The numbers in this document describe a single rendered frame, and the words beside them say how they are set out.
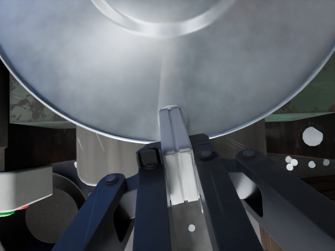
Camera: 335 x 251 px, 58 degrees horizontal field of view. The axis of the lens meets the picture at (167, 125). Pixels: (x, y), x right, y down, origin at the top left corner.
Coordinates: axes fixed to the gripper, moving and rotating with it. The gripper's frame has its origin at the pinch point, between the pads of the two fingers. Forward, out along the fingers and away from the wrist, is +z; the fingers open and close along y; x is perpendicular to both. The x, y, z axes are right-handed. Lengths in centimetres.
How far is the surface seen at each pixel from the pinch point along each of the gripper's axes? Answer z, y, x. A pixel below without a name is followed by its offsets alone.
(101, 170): 3.3, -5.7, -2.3
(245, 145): 3.3, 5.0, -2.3
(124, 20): 7.2, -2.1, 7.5
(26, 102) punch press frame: 19.4, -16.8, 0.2
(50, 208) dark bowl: 69, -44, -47
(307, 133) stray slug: 15.1, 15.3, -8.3
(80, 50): 6.9, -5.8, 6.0
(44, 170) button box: 26.1, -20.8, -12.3
